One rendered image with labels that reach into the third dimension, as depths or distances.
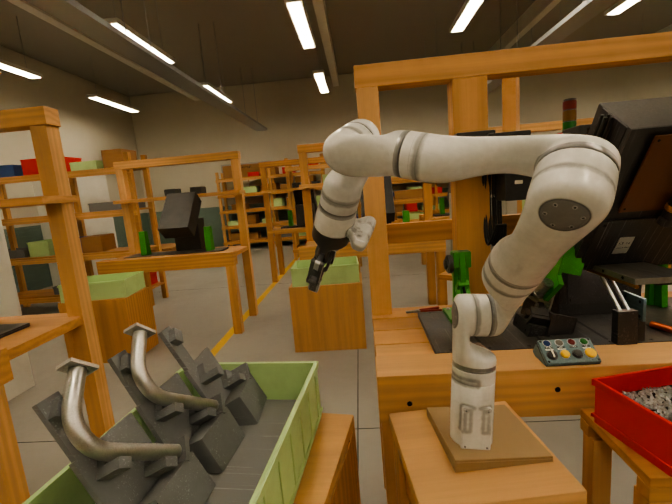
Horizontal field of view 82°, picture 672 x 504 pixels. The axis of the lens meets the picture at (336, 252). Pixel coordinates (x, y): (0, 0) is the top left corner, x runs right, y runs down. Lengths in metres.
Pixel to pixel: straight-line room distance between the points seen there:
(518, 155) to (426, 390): 0.81
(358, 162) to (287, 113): 11.14
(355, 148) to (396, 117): 10.98
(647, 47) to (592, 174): 1.56
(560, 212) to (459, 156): 0.14
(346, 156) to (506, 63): 1.30
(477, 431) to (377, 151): 0.64
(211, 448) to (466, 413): 0.57
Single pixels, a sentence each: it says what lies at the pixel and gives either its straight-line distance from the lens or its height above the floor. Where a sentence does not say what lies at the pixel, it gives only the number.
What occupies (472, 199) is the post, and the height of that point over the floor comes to 1.36.
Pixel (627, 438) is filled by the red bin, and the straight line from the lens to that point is 1.21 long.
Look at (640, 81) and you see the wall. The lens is 13.90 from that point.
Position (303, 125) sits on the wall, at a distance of 11.59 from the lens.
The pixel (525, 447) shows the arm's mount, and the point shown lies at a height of 0.87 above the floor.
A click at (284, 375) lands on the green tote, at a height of 0.92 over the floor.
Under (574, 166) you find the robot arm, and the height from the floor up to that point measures 1.45.
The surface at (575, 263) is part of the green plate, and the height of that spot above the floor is 1.14.
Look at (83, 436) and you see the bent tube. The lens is 0.83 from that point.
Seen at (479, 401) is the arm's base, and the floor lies 0.98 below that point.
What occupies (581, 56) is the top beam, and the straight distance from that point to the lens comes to 1.94.
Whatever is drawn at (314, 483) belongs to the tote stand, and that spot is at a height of 0.79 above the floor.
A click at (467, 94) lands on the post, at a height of 1.78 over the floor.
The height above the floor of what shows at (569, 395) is 0.81.
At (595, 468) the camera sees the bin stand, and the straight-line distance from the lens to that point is 1.37.
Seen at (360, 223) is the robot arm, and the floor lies 1.38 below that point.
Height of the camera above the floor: 1.45
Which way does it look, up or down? 9 degrees down
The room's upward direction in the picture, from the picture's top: 5 degrees counter-clockwise
